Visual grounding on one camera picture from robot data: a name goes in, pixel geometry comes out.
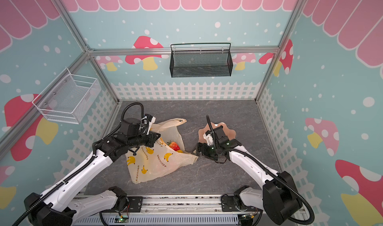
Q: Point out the peach wavy plate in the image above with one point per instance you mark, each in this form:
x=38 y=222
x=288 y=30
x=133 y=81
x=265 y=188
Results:
x=228 y=132

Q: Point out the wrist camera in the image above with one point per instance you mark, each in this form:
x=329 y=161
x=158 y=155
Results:
x=148 y=121
x=209 y=139

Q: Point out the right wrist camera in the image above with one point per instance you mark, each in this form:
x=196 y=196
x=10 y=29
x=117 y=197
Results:
x=209 y=139

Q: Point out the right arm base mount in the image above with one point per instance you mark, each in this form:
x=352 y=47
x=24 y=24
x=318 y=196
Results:
x=231 y=203

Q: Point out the banana print plastic bag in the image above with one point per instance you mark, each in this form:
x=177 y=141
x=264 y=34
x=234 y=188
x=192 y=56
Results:
x=161 y=160

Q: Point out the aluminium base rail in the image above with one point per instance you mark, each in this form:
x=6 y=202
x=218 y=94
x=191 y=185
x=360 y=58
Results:
x=176 y=210

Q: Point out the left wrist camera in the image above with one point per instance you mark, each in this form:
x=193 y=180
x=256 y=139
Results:
x=148 y=121

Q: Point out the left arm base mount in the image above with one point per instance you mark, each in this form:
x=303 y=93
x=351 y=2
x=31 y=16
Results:
x=130 y=204

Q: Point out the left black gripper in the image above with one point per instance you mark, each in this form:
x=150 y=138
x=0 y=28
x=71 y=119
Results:
x=152 y=138

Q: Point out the white wire basket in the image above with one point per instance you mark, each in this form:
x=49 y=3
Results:
x=68 y=98

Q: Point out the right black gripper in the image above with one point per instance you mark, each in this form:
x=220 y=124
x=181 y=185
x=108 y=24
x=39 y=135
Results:
x=204 y=152

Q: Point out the red orange strawberry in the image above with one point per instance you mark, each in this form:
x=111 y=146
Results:
x=174 y=146

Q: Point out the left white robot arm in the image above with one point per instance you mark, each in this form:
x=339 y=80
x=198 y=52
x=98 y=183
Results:
x=56 y=206

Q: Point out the black wire basket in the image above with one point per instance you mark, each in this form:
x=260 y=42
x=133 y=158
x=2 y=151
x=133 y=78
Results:
x=198 y=60

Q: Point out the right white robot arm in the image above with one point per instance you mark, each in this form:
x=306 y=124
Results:
x=279 y=197

